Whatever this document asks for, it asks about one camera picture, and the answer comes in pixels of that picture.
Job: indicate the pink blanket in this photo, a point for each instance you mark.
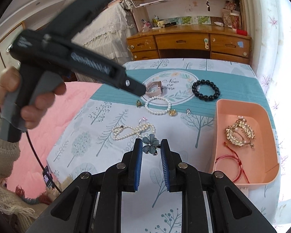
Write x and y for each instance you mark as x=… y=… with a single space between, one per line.
x=70 y=106

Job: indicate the gold leaf hair clip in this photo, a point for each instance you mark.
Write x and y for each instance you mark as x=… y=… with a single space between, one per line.
x=242 y=131

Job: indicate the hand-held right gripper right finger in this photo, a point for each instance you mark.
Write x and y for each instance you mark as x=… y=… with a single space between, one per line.
x=165 y=165

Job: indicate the row of green picture tiles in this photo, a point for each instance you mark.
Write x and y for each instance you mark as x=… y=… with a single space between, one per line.
x=189 y=20

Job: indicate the cream knit sweater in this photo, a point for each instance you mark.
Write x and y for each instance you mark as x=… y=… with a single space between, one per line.
x=21 y=211

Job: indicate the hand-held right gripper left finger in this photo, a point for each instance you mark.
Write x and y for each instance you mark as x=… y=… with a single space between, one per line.
x=138 y=165

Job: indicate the person's left forearm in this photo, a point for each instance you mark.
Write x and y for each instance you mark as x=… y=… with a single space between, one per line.
x=2 y=155

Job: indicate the wooden desk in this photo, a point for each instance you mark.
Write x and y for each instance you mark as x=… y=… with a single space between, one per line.
x=179 y=40

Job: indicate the white leaf print curtain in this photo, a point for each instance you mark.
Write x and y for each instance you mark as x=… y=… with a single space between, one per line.
x=276 y=41

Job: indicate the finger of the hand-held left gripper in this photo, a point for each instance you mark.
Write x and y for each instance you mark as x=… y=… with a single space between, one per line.
x=92 y=64
x=87 y=7

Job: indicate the person's left hand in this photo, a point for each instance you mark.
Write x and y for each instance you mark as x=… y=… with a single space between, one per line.
x=36 y=116

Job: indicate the blue flower hair clip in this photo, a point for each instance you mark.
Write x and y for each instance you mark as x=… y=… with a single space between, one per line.
x=150 y=141

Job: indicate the blue sticker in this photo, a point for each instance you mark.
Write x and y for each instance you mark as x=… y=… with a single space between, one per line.
x=240 y=44

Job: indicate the pen holder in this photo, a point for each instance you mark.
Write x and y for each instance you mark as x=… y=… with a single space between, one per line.
x=155 y=21

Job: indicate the small gold earring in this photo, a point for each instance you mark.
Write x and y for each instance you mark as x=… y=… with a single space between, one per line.
x=138 y=103

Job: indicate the white tube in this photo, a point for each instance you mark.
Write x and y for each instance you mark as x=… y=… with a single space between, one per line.
x=218 y=24

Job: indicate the black tube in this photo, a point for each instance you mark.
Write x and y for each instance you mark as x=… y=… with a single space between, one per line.
x=169 y=24

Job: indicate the hanging keys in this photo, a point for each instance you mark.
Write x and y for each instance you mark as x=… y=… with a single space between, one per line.
x=207 y=6

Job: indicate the red box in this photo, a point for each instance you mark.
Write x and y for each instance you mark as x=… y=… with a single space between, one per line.
x=241 y=32

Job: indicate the guitar shaped sticker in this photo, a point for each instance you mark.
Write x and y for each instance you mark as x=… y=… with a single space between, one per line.
x=206 y=44

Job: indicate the lace-covered piano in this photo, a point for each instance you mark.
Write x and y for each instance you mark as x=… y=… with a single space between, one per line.
x=106 y=29

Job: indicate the patterned paper bag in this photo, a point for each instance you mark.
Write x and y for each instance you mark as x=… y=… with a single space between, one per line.
x=226 y=17

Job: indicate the peach plastic bin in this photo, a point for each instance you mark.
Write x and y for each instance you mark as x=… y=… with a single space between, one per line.
x=232 y=111

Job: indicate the pink smartwatch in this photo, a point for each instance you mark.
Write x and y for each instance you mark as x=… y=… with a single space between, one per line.
x=155 y=88

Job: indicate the wooden bookshelf hutch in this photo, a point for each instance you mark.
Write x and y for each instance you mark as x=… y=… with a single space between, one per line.
x=242 y=0

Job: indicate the tree print tablecloth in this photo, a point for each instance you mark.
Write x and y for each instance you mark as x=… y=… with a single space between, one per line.
x=99 y=116

